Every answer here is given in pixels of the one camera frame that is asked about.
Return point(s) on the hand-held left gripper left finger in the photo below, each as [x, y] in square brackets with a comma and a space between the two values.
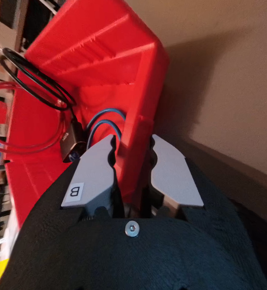
[92, 172]

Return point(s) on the dark honeycomb seat cushion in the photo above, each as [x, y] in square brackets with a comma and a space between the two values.
[256, 204]

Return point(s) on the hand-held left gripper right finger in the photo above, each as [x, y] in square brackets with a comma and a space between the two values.
[176, 179]

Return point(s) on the red plastic bin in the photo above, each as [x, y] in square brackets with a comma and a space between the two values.
[90, 56]

